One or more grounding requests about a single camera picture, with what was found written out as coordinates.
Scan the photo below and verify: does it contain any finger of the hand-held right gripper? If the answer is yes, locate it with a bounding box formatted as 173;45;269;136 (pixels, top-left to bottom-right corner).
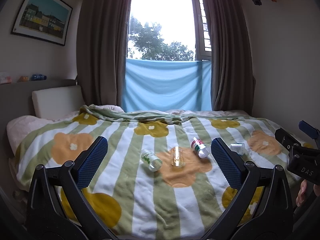
274;128;303;155
298;120;320;140

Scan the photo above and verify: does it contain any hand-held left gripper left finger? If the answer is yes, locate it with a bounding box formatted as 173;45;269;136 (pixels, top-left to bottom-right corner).
26;136;116;240

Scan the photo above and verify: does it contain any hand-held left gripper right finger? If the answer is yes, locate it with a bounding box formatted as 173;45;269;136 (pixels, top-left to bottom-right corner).
203;137;293;240

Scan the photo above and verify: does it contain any clear glass cup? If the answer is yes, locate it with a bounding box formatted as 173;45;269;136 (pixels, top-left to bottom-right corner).
170;146;186;167

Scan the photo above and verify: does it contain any red label glass cup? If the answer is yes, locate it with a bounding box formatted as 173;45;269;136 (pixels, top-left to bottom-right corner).
190;137;210;158

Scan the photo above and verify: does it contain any green label glass cup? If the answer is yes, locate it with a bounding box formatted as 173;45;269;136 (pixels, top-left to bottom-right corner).
140;149;162;172

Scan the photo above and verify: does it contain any person's right hand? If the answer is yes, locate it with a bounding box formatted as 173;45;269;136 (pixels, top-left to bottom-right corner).
295;180;307;207

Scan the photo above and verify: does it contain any small white green box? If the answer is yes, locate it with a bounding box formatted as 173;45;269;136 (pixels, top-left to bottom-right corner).
230;143;246;153

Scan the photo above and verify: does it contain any flower striped blanket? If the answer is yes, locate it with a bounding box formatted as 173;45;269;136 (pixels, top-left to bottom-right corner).
15;104;316;238

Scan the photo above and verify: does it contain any white headboard cushion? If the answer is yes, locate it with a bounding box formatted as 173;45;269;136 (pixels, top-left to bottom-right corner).
31;85;86;119

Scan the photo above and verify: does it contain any pink pillow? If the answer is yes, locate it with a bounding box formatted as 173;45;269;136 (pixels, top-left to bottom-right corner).
6;110;80;155

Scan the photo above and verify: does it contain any grey headboard shelf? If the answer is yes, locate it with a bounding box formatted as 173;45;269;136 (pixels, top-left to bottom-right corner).
0;78;78;145

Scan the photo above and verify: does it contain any blue cloth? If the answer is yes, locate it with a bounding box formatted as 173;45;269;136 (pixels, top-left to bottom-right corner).
122;58;212;112

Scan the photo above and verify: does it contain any brown curtain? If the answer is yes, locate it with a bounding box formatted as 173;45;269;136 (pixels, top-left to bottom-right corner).
201;0;256;111
77;0;135;107

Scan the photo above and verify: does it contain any framed building picture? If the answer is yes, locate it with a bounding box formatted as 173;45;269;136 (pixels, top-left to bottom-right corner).
10;0;73;46

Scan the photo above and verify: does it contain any window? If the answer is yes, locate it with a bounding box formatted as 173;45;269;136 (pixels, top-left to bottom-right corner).
127;0;212;62

